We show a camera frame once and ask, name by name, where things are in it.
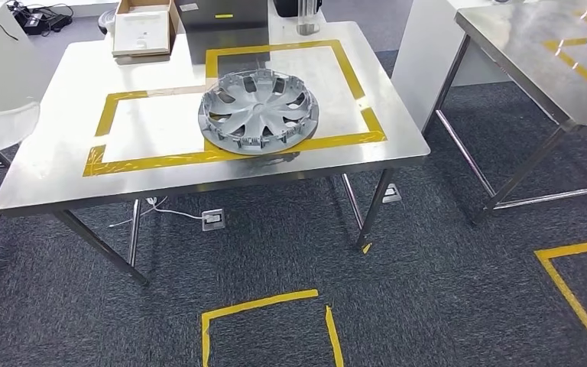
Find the white curved plastic part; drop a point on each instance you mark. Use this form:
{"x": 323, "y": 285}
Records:
{"x": 0, "y": 131}

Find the steel workbench table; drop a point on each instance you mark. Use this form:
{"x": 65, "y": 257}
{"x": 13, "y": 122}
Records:
{"x": 45, "y": 177}

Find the silver wheel hubcap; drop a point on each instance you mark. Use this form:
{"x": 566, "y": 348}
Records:
{"x": 258, "y": 109}

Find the square floor socket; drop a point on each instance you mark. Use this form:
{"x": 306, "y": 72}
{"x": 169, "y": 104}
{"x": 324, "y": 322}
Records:
{"x": 213, "y": 220}
{"x": 394, "y": 195}

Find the small yellow tape piece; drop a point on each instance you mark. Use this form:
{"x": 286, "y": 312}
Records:
{"x": 367, "y": 248}

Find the clear glass cylinder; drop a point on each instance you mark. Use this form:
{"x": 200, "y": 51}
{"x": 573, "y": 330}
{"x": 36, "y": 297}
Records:
{"x": 307, "y": 23}

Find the dark grey metal box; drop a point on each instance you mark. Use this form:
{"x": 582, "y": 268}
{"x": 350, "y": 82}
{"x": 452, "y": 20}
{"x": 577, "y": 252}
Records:
{"x": 222, "y": 23}

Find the black case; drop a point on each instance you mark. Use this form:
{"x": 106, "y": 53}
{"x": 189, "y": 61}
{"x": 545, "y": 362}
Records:
{"x": 286, "y": 7}

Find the white partition panel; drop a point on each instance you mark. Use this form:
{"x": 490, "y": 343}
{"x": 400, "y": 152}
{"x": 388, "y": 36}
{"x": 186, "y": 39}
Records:
{"x": 420, "y": 61}

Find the cardboard box with white insert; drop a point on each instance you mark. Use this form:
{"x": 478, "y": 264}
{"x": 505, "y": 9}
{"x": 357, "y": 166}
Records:
{"x": 141, "y": 30}

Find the white round bin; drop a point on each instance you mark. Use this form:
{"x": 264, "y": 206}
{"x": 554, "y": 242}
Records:
{"x": 106, "y": 23}

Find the steel table with tape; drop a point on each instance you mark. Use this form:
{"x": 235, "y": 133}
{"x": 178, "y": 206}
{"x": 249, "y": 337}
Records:
{"x": 526, "y": 50}

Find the white table with chrome legs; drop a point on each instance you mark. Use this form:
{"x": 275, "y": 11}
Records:
{"x": 0, "y": 66}

